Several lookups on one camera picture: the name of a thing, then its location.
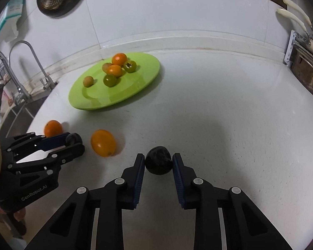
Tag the small oval orange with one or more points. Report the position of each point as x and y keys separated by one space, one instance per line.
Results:
x=114 y=70
x=119 y=59

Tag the dark plum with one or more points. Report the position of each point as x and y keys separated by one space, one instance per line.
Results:
x=158 y=161
x=74 y=138

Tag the green white tissue pack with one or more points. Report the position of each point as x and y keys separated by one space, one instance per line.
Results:
x=10 y=18

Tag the metal dish rack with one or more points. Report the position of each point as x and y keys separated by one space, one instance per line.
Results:
x=289 y=49

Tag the stainless steel pot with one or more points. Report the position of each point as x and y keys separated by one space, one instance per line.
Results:
x=309 y=70

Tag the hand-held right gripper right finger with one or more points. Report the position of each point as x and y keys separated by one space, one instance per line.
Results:
x=180 y=179

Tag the tall chrome faucet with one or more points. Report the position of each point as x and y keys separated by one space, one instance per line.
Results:
x=14 y=83

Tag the person's left hand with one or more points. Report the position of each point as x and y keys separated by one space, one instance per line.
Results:
x=20 y=214

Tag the green tomato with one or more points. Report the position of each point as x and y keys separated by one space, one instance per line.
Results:
x=109 y=80
x=130 y=66

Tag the stainless steel sink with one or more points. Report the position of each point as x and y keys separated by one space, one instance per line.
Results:
x=26 y=112

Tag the green plate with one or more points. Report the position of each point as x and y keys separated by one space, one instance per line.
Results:
x=135 y=86

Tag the thin gooseneck faucet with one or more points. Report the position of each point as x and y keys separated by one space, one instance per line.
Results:
x=39 y=65

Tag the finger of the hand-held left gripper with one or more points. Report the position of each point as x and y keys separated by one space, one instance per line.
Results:
x=54 y=141
x=70 y=152

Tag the orange mandarin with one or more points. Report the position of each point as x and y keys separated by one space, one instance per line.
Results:
x=103 y=143
x=53 y=128

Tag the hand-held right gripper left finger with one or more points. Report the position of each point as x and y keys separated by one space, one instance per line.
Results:
x=138 y=179

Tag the brown longan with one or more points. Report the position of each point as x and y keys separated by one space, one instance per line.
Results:
x=105 y=66
x=88 y=81

